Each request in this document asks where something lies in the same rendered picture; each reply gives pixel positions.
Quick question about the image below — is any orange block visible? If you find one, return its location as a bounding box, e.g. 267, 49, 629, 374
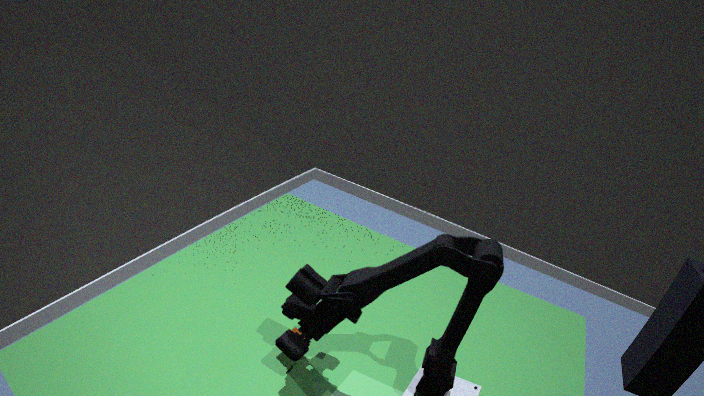
275, 327, 302, 359

